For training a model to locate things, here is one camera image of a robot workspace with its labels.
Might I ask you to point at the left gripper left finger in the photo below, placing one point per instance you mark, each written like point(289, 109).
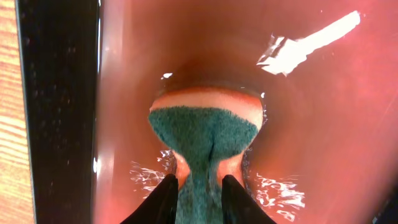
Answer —
point(160, 206)

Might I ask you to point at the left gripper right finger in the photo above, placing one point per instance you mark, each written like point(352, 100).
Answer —
point(238, 206)

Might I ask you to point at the green and orange sponge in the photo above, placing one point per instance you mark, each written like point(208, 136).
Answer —
point(208, 130)

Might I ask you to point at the black and red tray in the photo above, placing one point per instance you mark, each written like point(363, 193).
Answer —
point(325, 72)

